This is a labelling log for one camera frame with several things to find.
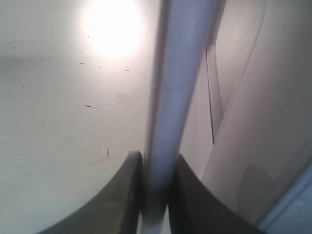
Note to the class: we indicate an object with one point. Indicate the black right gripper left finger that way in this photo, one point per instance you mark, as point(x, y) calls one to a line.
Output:
point(114, 210)

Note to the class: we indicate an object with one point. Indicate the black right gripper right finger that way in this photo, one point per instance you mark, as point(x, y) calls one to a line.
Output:
point(194, 210)

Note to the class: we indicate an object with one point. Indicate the white microwave oven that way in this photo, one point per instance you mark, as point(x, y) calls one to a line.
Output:
point(232, 94)

